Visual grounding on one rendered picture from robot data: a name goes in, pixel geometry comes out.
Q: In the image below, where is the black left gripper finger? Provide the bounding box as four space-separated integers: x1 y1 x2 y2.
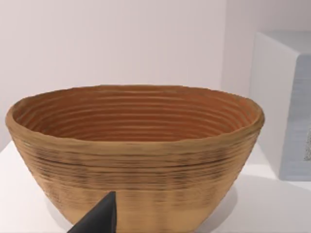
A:
66 191 118 233

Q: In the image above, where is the brown woven basket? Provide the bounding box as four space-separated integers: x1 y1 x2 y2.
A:
5 84 265 233

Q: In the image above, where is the pale grey cabinet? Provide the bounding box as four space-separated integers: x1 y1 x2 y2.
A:
247 30 311 182

